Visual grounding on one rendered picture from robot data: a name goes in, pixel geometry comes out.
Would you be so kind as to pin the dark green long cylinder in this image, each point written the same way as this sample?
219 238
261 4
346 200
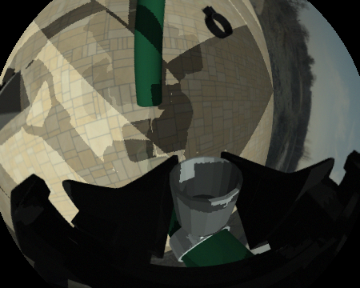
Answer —
148 51

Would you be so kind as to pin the dark green post with cap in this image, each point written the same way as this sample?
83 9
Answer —
218 249

